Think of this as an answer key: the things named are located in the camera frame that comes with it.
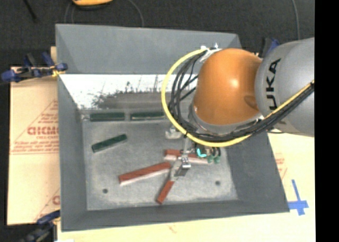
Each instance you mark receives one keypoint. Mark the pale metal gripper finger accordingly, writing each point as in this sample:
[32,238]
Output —
[186,166]
[184,160]

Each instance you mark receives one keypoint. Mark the red-brown flat block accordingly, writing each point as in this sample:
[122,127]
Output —
[172,153]
[163,192]
[144,173]

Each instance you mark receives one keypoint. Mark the dark green flat block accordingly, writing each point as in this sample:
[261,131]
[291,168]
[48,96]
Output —
[107,116]
[147,115]
[109,143]

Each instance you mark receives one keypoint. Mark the grey metal bin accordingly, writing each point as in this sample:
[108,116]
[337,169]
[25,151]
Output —
[132,50]

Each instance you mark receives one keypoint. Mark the brown cardboard board, red print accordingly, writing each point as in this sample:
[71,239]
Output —
[31,172]

